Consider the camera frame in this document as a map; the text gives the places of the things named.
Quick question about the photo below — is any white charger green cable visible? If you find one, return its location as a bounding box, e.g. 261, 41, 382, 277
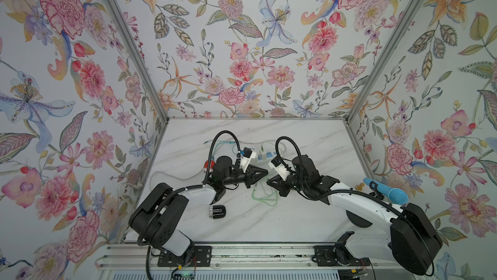
251, 139, 280, 208

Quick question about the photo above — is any black mounting plate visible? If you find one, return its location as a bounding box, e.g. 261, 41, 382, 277
157, 246, 212, 267
311, 232, 371, 268

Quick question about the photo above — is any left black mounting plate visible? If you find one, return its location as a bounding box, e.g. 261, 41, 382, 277
157, 246, 212, 267

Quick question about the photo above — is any red electric shaver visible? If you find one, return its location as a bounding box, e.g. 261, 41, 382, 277
204, 160, 216, 173

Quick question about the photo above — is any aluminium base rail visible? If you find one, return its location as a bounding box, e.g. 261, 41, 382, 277
94, 242, 428, 271

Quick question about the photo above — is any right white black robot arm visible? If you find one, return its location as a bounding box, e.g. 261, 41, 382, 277
267, 136, 443, 277

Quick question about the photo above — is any black electric shaver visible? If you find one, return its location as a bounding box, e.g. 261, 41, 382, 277
209, 205, 226, 219

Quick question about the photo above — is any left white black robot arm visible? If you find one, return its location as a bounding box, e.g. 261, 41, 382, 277
129, 130, 269, 279

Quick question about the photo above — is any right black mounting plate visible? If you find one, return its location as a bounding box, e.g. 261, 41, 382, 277
311, 232, 371, 268

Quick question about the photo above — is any blue microphone on stand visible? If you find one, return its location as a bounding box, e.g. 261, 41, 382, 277
346, 178, 409, 228

